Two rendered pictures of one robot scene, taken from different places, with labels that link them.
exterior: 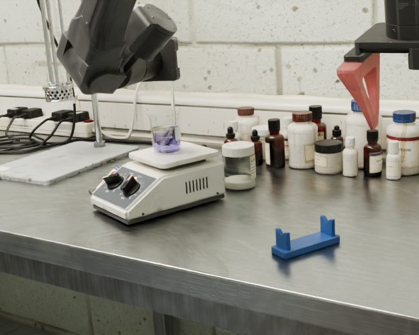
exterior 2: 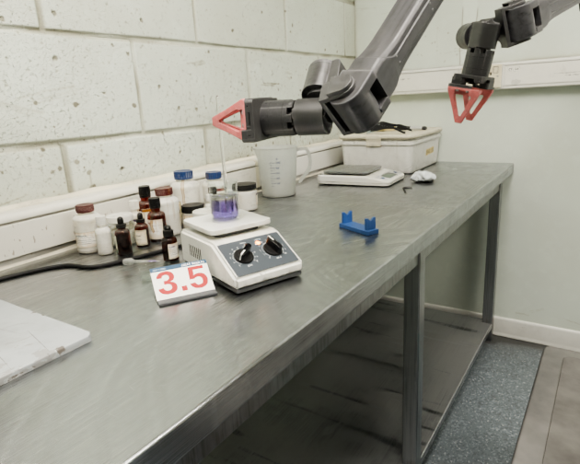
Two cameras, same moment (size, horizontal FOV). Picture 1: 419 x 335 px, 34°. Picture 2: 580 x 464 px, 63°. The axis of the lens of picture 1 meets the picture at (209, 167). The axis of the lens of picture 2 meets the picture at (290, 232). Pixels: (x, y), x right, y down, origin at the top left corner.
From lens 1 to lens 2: 1.39 m
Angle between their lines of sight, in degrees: 86
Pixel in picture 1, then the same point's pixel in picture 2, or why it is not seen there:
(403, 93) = (167, 168)
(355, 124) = (194, 188)
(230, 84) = (11, 193)
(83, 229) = (302, 293)
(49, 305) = not seen: outside the picture
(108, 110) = not seen: outside the picture
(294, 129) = (173, 201)
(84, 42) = (392, 79)
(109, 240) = (337, 279)
